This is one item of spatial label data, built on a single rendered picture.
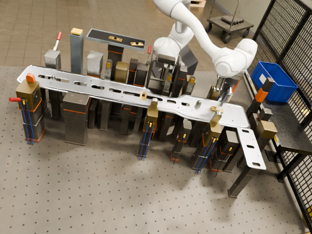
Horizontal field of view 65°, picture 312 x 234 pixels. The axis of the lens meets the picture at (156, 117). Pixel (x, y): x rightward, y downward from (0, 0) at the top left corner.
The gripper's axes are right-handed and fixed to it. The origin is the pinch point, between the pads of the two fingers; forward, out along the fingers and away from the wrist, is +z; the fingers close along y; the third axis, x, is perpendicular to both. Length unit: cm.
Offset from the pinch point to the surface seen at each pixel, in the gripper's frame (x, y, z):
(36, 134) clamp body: -102, 23, 29
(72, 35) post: -97, -30, -9
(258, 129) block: 23.4, 12.7, 3.6
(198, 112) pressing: -12.5, 5.6, 5.0
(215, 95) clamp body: 0.2, -13.1, 2.8
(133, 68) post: -55, -19, -1
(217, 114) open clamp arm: -6.6, 18.6, -5.9
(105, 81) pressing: -71, -7, 5
